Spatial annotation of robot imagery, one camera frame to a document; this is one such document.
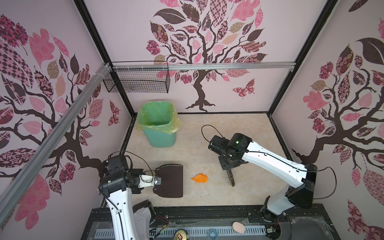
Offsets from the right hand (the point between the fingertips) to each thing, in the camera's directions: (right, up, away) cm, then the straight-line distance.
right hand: (227, 163), depth 73 cm
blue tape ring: (-7, -32, -2) cm, 33 cm away
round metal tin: (-22, -26, -13) cm, 37 cm away
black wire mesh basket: (-64, +57, +49) cm, 99 cm away
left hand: (-43, -7, -2) cm, 44 cm away
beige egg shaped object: (+5, -30, -3) cm, 30 cm away
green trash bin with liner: (-41, +22, +29) cm, 55 cm away
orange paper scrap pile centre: (-13, -12, +12) cm, 21 cm away
